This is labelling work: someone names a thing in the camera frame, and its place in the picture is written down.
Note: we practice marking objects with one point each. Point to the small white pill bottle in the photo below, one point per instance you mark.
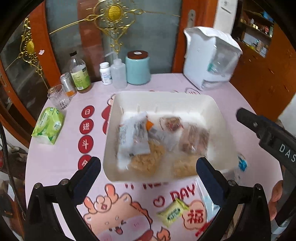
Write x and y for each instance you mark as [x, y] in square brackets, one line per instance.
[105, 73]

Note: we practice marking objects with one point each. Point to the clear drinking glass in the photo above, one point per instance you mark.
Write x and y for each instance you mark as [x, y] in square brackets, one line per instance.
[58, 97]

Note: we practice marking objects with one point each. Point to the white plastic storage bin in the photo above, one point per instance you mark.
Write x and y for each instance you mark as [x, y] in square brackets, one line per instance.
[199, 109]

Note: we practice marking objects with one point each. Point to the person right hand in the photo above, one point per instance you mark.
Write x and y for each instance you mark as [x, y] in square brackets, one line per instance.
[275, 197]

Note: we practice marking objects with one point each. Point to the glass bottle green label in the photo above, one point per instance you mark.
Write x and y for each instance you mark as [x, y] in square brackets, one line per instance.
[79, 73]

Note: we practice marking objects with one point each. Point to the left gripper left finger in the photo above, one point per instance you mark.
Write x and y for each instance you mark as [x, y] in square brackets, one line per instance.
[73, 193]

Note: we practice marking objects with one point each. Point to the silver grey snack packet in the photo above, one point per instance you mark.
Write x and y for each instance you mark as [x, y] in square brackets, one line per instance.
[133, 139]

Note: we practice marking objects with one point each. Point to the white squeeze wash bottle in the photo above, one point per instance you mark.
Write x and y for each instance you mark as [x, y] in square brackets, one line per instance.
[118, 71]

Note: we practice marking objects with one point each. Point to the wooden cabinet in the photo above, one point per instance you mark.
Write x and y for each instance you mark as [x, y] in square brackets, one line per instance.
[267, 83]

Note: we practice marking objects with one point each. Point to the clear cake snack packet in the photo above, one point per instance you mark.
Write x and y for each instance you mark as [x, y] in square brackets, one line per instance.
[194, 139]

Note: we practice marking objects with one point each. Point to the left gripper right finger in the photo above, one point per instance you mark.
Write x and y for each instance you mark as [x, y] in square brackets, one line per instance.
[223, 194]

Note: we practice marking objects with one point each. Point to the small blue candy packet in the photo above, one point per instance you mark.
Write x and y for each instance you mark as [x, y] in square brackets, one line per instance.
[242, 162]

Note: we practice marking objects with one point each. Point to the small green snack packet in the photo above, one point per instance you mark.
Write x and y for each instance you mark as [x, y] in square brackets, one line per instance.
[173, 212]

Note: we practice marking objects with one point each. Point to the beige noodle cake packet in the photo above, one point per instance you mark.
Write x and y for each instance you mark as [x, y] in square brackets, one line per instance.
[147, 164]

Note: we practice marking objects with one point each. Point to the teal canister brown lid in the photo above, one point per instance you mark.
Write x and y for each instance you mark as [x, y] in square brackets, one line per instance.
[137, 67]

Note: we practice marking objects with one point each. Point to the white dispenser box appliance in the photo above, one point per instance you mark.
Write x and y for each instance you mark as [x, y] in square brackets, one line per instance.
[211, 57]

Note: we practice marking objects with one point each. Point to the red clear candy packet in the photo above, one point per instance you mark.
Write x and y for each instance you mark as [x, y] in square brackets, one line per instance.
[170, 123]

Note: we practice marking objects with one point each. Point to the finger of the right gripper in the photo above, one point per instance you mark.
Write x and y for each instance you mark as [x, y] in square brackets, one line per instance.
[256, 123]

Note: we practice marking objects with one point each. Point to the white orange snack bar packet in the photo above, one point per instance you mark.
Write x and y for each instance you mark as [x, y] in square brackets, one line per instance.
[167, 139]

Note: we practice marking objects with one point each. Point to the small silver tin can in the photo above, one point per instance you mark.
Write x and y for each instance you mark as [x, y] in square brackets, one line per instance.
[67, 82]

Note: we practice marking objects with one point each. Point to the green wet wipes pack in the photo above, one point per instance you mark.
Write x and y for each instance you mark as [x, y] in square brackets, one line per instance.
[48, 126]

